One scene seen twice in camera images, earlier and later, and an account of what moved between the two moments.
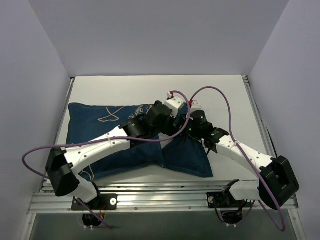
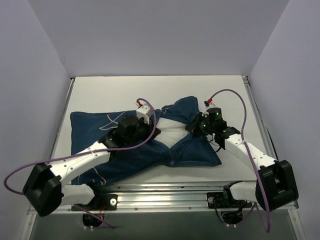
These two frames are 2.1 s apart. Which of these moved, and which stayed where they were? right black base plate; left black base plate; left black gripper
Moved: left black gripper
Stayed: right black base plate; left black base plate
